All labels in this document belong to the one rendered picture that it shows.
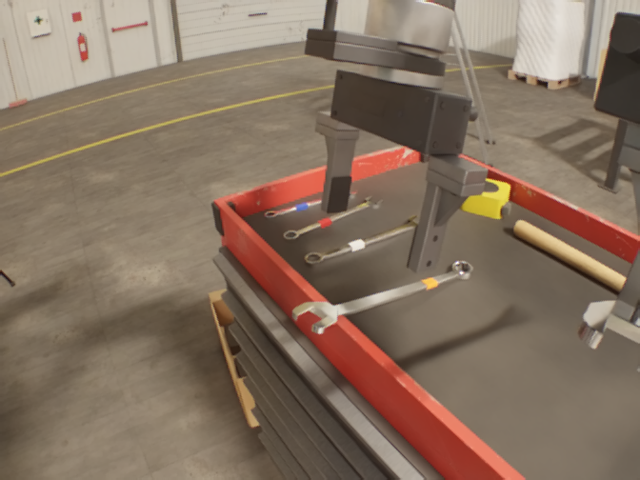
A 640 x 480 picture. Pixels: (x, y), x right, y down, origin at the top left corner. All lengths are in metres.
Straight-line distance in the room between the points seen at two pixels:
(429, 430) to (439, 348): 0.12
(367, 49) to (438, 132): 0.08
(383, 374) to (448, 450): 0.10
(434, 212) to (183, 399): 1.41
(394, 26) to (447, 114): 0.08
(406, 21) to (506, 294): 0.36
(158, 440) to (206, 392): 0.26
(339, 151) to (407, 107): 0.12
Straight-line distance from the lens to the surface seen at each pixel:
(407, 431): 0.44
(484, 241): 0.68
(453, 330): 0.51
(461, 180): 0.34
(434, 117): 0.34
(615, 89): 0.23
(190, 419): 1.60
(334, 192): 0.47
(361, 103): 0.40
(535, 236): 0.68
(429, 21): 0.37
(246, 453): 1.48
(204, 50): 10.70
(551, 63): 6.93
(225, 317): 1.71
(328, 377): 0.50
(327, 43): 0.34
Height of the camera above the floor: 1.25
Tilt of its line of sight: 32 degrees down
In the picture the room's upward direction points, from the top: 3 degrees counter-clockwise
